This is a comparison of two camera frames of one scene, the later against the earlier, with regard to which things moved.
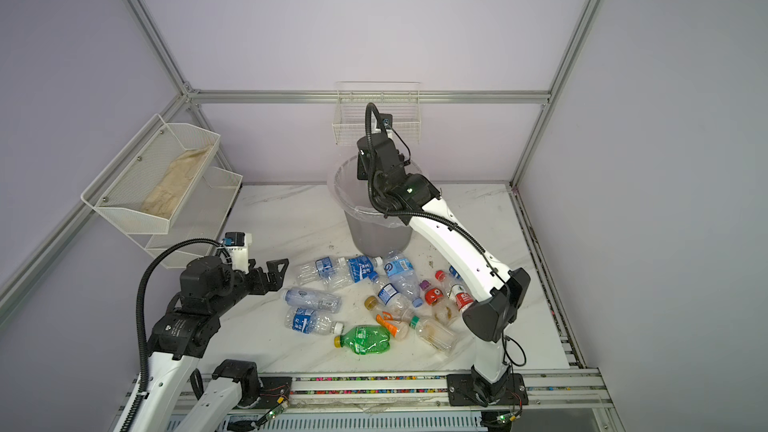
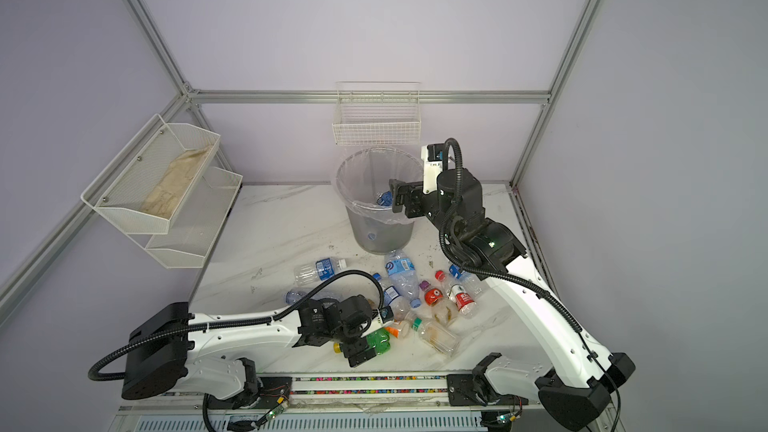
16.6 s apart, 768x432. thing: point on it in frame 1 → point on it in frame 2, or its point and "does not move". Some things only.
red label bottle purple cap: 433,295 does not move
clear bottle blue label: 312,298 does not move
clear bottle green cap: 434,334 does not move
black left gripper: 274,280 → 352,352
